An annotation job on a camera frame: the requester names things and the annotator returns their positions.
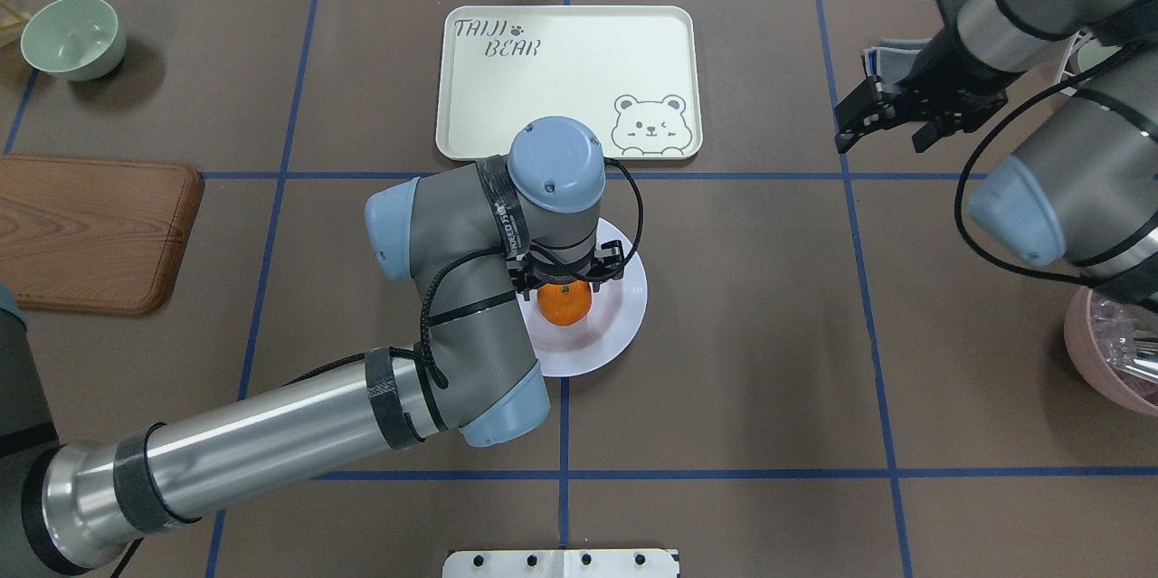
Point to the green bowl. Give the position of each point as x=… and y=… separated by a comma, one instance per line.
x=75, y=40

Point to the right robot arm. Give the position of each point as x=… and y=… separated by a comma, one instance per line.
x=1063, y=188

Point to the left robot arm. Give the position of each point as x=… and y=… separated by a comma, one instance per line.
x=471, y=240

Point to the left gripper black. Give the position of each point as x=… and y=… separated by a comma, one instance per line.
x=527, y=287

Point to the orange mandarin fruit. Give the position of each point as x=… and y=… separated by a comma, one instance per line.
x=564, y=305

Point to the wooden mug rack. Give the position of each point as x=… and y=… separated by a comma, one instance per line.
x=13, y=22

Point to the white round plate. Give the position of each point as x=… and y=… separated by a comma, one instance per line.
x=614, y=318

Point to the white wire cup rack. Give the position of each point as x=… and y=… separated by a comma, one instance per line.
x=1084, y=52

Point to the pink bowl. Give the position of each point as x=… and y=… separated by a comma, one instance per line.
x=1132, y=393

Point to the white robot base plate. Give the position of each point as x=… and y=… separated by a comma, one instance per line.
x=606, y=562

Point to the clear ice cubes in bowl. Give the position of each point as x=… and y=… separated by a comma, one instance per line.
x=1126, y=342

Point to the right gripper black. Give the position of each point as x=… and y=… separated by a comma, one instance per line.
x=945, y=74

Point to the wooden cutting board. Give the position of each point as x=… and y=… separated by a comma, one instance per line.
x=83, y=235

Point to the cream bear print tray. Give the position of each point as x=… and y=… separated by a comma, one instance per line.
x=627, y=72

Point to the folded grey cloth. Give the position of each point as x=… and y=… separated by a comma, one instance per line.
x=891, y=60

